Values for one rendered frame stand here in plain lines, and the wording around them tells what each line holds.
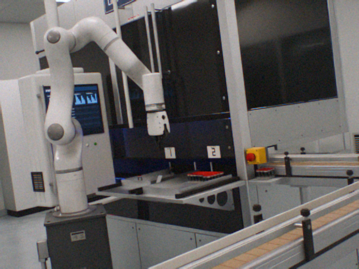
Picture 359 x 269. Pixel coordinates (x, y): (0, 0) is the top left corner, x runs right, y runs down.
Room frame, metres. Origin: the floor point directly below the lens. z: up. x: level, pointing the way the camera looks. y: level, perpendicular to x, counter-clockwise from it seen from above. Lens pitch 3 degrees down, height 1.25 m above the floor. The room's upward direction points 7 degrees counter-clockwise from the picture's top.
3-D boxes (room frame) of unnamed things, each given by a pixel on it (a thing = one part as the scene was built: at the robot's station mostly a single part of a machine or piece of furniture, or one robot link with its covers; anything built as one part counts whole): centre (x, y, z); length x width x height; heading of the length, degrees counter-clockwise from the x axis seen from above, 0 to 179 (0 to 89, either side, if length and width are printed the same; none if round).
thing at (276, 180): (2.10, -0.39, 0.87); 0.14 x 0.13 x 0.02; 131
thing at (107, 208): (2.90, 0.41, 0.73); 1.98 x 0.01 x 0.25; 41
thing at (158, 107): (1.94, 0.09, 1.27); 0.09 x 0.08 x 0.03; 41
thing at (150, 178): (2.45, 0.13, 0.90); 0.34 x 0.26 x 0.04; 131
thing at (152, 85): (1.95, 0.09, 1.35); 0.09 x 0.08 x 0.13; 176
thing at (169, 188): (2.12, -0.01, 0.90); 0.34 x 0.26 x 0.04; 131
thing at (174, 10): (2.32, -0.12, 1.51); 0.43 x 0.01 x 0.59; 41
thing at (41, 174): (2.74, 0.67, 1.19); 0.50 x 0.19 x 0.78; 139
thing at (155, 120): (1.94, 0.09, 1.21); 0.10 x 0.08 x 0.11; 41
